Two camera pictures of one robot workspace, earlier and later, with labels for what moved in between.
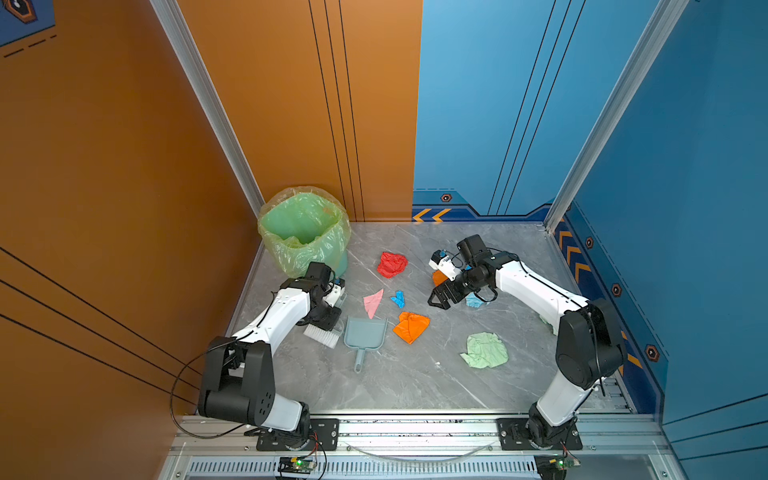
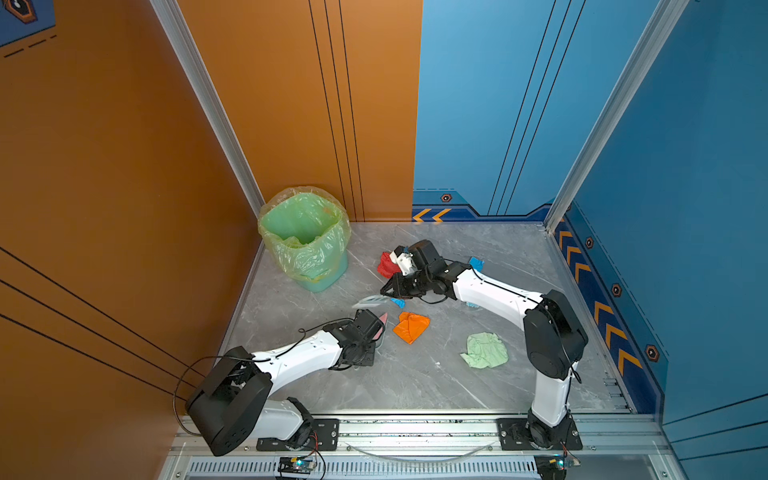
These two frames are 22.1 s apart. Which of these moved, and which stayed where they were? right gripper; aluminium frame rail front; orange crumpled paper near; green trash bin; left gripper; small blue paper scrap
Moved: right gripper; left gripper
Stayed: small blue paper scrap; green trash bin; aluminium frame rail front; orange crumpled paper near
